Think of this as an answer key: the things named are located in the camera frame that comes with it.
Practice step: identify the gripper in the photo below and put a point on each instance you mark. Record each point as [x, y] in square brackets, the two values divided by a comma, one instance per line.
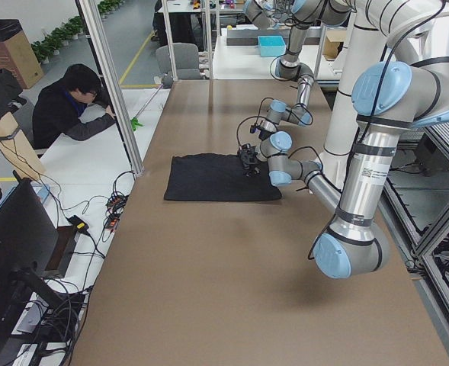
[253, 158]
[262, 133]

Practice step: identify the black t-shirt with logo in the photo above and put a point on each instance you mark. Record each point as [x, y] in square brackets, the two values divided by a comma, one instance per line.
[217, 177]

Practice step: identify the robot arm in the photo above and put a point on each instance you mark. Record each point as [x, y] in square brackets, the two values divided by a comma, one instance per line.
[302, 16]
[395, 78]

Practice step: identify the blue plastic bin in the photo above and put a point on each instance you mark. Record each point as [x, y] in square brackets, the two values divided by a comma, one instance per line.
[271, 46]

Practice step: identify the grey office chair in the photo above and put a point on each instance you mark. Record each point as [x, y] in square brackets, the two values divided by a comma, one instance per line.
[186, 59]

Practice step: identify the seated person in black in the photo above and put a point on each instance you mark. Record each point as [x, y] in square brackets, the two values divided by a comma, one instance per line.
[60, 105]

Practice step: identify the black Huawei monitor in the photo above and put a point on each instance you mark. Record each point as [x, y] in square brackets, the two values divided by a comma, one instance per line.
[27, 240]

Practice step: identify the brown cardboard box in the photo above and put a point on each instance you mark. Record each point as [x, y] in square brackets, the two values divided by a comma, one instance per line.
[16, 54]

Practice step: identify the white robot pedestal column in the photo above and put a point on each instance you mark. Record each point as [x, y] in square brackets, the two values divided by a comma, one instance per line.
[364, 49]

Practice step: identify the aluminium frame post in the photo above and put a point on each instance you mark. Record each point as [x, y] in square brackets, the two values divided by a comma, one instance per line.
[92, 23]

